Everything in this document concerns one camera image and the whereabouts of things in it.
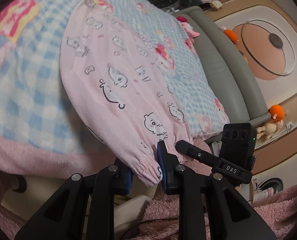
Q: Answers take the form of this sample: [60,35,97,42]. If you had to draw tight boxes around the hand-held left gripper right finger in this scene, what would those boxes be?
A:
[156,140,276,240]

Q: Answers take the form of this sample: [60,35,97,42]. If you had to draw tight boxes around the beige plush toy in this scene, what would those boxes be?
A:
[256,119,284,139]

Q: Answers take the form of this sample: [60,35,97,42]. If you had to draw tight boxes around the round wall ring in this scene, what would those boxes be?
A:
[241,20,296,75]

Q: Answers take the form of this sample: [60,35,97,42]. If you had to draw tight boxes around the black cable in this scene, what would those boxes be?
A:
[121,217,180,240]

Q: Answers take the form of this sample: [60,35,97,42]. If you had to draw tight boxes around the pink fluffy rug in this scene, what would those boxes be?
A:
[129,177,297,240]

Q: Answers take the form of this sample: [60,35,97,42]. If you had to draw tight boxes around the blue checkered printed blanket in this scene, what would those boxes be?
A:
[0,0,230,180]

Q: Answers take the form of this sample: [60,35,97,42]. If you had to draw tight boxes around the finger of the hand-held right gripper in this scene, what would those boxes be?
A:
[175,140,221,168]

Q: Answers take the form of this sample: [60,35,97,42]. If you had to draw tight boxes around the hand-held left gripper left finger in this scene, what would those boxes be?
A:
[15,156,134,240]

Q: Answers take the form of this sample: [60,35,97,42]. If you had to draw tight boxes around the pink cartoon print pants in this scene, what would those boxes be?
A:
[59,0,191,187]

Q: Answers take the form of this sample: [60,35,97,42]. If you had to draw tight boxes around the pink plush toy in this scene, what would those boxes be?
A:
[176,16,200,38]

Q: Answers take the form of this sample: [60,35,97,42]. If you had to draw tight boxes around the orange plush toy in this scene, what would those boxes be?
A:
[268,104,286,122]
[222,26,240,43]

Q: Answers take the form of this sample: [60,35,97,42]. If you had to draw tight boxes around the grey padded bed headboard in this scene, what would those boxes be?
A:
[178,6,271,140]

